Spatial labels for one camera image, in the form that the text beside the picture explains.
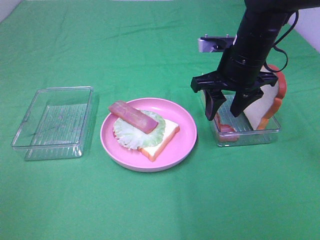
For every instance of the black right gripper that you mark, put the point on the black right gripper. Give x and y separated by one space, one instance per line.
232 74

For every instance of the toast bread slice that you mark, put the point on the toast bread slice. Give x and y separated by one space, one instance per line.
172 128
260 112

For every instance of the bacon strip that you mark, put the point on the bacon strip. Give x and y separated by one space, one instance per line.
133 116
224 129

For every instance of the green lettuce leaf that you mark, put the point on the green lettuce leaf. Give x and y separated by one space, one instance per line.
133 138

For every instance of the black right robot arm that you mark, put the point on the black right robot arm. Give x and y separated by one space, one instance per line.
244 55

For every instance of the right clear plastic tray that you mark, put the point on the right clear plastic tray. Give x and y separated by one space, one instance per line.
247 136

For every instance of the clear plastic tray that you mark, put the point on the clear plastic tray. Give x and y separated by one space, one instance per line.
56 124
247 136

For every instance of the pink round plate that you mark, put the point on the pink round plate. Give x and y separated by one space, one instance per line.
174 152

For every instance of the green tablecloth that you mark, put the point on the green tablecloth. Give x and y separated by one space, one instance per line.
135 49

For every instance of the left clear plastic tray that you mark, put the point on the left clear plastic tray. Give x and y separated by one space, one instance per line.
56 124

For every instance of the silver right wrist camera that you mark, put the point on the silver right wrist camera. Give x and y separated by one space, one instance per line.
212 44

